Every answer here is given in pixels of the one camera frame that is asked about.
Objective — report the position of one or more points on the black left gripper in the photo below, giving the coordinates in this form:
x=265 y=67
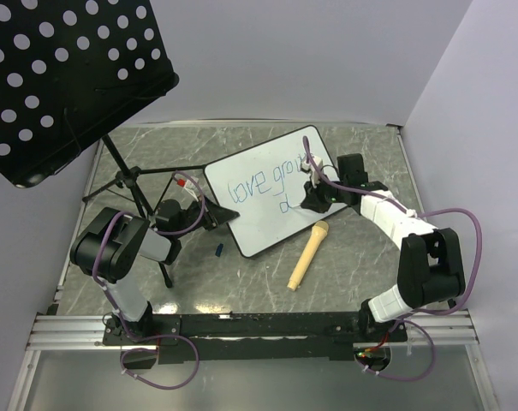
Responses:
x=216 y=214

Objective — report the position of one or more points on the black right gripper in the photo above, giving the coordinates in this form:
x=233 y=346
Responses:
x=313 y=200

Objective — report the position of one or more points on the blue marker cap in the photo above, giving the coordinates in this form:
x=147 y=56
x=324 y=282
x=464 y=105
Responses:
x=219 y=250

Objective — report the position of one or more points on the white whiteboard black frame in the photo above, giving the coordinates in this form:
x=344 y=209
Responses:
x=261 y=183

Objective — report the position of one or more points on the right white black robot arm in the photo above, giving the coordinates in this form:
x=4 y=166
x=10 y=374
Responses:
x=430 y=266

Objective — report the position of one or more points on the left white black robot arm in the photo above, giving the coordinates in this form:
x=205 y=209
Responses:
x=107 y=248

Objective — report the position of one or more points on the beige toy microphone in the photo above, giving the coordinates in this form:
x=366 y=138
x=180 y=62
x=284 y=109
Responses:
x=319 y=231

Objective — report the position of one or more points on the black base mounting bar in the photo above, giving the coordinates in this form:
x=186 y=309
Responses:
x=254 y=336

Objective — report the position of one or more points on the black perforated music stand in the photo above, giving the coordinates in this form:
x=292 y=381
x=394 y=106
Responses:
x=70 y=73

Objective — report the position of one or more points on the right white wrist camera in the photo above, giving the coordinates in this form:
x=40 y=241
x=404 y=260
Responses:
x=313 y=167

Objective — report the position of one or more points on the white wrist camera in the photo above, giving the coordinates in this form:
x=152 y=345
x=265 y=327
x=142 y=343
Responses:
x=192 y=188
x=313 y=167

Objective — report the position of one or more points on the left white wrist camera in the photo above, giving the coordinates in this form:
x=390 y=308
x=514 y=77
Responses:
x=192 y=188

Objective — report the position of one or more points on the aluminium rail frame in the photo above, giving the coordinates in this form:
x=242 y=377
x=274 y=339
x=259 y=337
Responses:
x=268 y=311

